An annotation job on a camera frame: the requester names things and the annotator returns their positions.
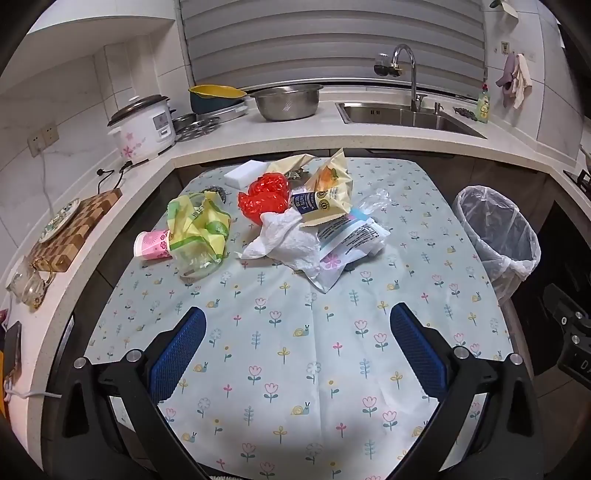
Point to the metal scouring pad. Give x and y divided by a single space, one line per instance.
216 191

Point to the floral tablecloth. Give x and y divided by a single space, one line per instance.
300 295

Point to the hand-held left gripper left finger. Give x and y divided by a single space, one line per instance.
180 350

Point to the steel colander bowl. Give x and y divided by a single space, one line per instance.
286 104

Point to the dark phone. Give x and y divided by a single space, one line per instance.
11 346

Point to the blue label packet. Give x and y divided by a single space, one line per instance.
304 201

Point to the gas stove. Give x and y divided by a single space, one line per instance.
579 181

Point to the sink soap pump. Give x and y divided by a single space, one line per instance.
437 109

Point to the stainless steel sink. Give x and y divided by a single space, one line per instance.
406 120

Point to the green dish soap bottle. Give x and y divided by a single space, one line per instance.
483 106

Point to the white plastic bag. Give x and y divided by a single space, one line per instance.
286 240

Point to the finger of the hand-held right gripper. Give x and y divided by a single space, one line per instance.
561 307

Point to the metal baking tray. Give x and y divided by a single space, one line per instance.
231 113

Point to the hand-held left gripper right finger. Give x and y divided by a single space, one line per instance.
418 350

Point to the checkered wooden cutting board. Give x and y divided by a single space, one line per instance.
87 217

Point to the dark scrubber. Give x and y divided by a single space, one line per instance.
464 112

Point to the waste bin with plastic liner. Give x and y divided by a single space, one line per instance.
498 230

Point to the pink paper cup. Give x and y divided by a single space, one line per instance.
152 244

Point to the yellow blue basin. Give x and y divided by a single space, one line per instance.
214 97

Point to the white printed packet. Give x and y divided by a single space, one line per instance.
355 235

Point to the metal steamer tray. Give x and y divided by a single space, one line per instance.
194 127

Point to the chrome kitchen faucet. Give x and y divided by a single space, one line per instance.
413 78

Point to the wide wall outlet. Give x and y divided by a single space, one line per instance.
42 138

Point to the white sponge block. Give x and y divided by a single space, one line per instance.
244 173

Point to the white floral pouch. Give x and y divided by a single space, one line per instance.
332 272

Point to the cream hanging cloth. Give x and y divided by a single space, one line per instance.
521 83

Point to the beige crumpled wrapper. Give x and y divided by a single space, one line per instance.
291 164

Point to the clear plastic wrapper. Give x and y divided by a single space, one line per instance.
198 268

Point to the white floral rice cooker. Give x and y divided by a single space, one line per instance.
143 129

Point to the green yellow plastic bag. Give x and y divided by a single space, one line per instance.
203 226

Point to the clear crumpled plastic bag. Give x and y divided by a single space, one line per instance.
376 201

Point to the patterned plate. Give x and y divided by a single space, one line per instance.
57 221

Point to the yellow snack bag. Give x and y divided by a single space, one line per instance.
332 184

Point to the red plastic bag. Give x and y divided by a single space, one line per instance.
265 196

